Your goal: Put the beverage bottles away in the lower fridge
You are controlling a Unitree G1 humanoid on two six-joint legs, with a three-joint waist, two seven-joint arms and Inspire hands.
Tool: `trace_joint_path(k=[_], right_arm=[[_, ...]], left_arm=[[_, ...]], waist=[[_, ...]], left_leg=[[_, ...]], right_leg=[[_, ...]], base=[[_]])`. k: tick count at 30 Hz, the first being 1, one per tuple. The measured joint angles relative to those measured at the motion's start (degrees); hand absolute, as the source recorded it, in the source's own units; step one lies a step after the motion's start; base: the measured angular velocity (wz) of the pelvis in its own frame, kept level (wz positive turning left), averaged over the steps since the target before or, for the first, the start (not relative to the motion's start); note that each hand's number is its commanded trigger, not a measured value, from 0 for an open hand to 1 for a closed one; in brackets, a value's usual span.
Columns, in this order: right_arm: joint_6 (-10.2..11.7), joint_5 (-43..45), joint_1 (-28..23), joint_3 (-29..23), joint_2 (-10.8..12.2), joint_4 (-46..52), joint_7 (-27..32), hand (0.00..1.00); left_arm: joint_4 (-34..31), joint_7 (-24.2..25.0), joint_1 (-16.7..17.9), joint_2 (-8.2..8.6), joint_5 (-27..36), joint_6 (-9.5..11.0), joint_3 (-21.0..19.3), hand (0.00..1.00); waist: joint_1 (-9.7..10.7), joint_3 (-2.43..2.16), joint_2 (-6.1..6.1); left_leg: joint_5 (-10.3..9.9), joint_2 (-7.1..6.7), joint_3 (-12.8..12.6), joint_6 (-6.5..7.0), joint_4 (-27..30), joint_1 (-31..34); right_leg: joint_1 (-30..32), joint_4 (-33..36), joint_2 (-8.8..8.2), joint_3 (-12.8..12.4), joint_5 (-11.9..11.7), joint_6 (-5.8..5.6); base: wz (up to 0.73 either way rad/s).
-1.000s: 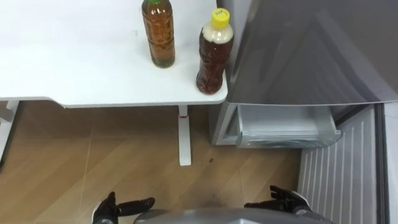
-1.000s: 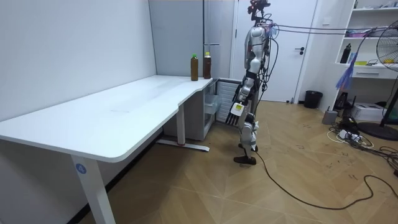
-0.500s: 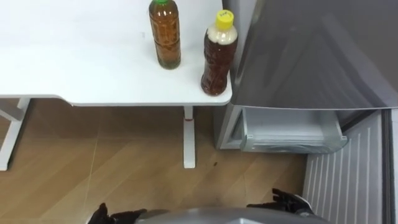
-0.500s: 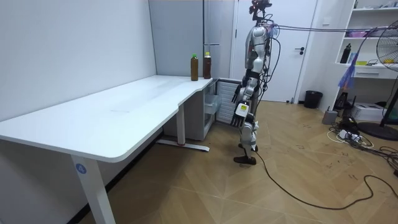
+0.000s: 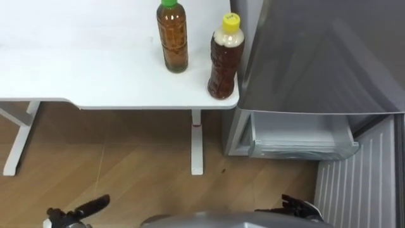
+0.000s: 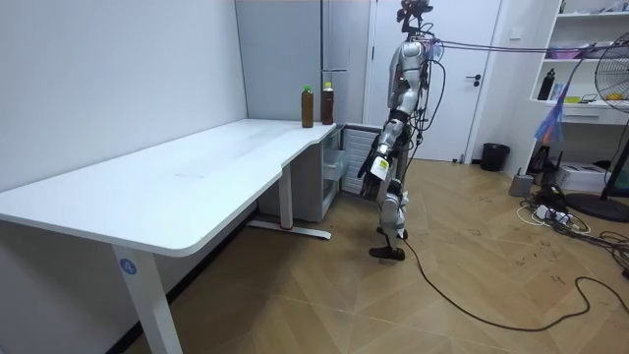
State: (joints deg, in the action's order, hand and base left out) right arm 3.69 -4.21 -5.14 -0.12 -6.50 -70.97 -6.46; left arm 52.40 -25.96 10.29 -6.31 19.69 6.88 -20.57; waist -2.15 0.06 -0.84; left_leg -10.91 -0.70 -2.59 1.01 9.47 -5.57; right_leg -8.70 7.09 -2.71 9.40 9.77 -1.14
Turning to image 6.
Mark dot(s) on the white power strip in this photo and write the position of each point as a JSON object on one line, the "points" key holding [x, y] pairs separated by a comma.
{"points": [[553, 214]]}

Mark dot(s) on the robot legs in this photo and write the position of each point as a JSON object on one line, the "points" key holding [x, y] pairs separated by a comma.
{"points": [[391, 211]]}

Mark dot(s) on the black trash bin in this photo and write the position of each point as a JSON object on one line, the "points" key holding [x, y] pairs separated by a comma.
{"points": [[494, 157]]}

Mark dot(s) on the black water bottle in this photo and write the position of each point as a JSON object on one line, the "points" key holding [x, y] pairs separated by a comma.
{"points": [[546, 86]]}

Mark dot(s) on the black standing fan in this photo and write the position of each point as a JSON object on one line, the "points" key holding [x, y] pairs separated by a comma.
{"points": [[614, 74]]}

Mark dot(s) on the grey fridge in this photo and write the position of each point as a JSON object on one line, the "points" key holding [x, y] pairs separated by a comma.
{"points": [[290, 59]]}

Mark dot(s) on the white wall switch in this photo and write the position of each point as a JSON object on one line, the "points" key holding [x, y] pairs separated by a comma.
{"points": [[515, 33]]}

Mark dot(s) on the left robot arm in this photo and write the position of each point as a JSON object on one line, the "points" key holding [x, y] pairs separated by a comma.
{"points": [[406, 100]]}

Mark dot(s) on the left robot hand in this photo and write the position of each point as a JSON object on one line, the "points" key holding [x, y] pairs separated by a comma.
{"points": [[379, 168]]}

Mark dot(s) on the white shelf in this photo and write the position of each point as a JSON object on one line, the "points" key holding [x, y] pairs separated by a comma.
{"points": [[589, 115]]}

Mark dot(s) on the white desk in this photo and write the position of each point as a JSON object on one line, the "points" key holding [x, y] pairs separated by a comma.
{"points": [[162, 182]]}

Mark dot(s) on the white cardboard box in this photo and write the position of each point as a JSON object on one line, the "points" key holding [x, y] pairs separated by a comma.
{"points": [[582, 176]]}

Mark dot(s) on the pink basin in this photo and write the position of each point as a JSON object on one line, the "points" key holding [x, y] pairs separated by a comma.
{"points": [[563, 53]]}

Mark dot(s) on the yellow-capped dark drink bottle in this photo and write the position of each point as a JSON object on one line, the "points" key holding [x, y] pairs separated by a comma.
{"points": [[327, 105]]}

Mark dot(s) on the robot body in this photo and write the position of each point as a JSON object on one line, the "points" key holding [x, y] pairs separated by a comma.
{"points": [[412, 59]]}

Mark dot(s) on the open fridge door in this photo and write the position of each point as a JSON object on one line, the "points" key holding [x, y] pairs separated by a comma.
{"points": [[358, 152]]}

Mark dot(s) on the small grey device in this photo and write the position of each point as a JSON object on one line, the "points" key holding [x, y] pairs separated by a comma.
{"points": [[520, 185]]}

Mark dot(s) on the green-capped brown drink bottle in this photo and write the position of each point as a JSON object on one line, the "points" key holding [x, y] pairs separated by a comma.
{"points": [[307, 108]]}

